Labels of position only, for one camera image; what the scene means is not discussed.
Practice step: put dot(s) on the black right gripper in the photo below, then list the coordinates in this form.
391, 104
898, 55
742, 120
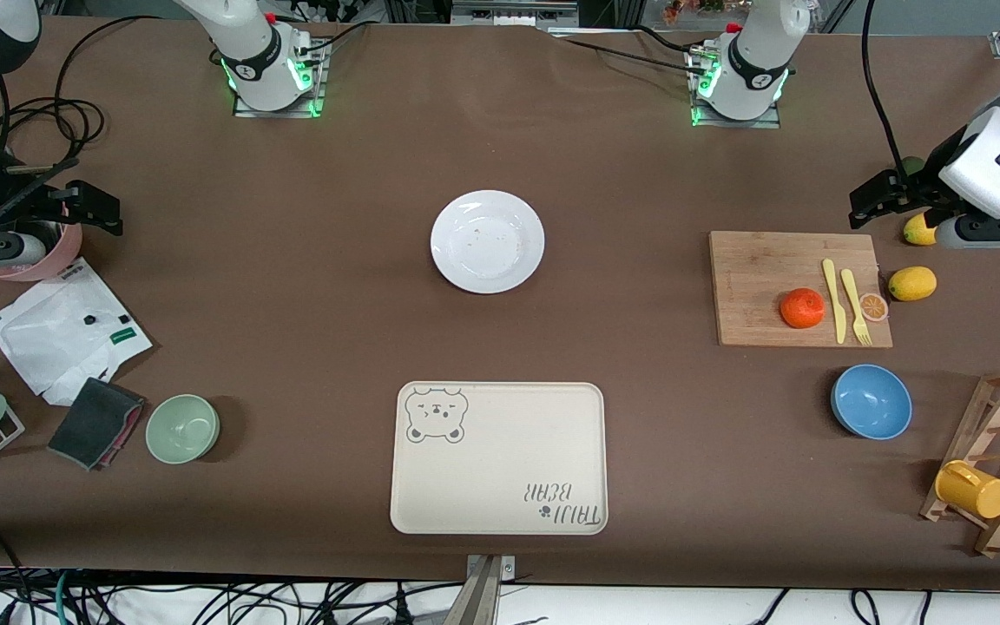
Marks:
31, 201

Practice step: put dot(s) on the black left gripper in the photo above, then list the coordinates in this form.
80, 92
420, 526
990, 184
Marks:
914, 187

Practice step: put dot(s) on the orange fruit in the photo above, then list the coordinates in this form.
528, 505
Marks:
802, 309

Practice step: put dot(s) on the white round plate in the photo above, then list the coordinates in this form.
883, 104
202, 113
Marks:
487, 241

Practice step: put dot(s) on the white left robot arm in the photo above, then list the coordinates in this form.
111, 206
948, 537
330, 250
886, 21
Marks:
756, 52

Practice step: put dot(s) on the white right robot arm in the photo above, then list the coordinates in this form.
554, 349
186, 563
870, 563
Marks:
248, 35

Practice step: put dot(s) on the yellow lemon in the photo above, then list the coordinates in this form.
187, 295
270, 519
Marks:
912, 284
918, 231

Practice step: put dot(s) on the green round fruit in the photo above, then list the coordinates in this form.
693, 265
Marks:
912, 164

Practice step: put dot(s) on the pink bowl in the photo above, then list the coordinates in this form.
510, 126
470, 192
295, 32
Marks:
57, 260

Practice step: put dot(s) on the yellow plastic fork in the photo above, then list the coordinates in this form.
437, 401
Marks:
852, 299

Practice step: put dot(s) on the yellow plastic knife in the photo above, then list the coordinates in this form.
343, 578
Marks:
834, 299

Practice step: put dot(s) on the toy orange slice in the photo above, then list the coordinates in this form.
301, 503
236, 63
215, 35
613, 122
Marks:
874, 307

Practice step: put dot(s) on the white plastic bag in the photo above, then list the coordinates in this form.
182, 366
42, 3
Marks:
57, 338

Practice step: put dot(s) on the wooden cutting board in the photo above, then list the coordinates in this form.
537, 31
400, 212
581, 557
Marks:
756, 286

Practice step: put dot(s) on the blue bowl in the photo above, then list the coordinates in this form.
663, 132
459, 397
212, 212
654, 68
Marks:
871, 401

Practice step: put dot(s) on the dark grey cloth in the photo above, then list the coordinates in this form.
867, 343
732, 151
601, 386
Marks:
94, 423

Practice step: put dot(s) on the green bowl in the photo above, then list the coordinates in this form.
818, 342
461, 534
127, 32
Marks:
182, 429

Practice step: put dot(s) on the wooden cup rack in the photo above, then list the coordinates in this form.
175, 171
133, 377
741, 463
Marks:
982, 417

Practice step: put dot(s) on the yellow cup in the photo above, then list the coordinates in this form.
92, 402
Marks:
973, 490

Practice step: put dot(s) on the cream bear print tray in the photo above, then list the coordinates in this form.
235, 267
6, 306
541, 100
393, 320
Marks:
500, 460

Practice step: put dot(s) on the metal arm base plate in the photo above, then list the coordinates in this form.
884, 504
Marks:
736, 124
279, 113

